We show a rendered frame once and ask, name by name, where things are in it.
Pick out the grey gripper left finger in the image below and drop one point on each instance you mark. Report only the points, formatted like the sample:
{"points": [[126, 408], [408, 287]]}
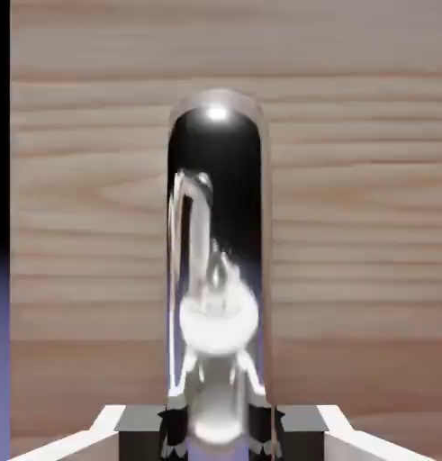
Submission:
{"points": [[134, 432]]}

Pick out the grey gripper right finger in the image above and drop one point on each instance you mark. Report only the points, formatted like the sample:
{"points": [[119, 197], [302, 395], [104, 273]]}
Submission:
{"points": [[307, 432]]}

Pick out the light wood cabinet door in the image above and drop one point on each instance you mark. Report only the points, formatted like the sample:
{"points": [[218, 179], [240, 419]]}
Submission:
{"points": [[350, 216]]}

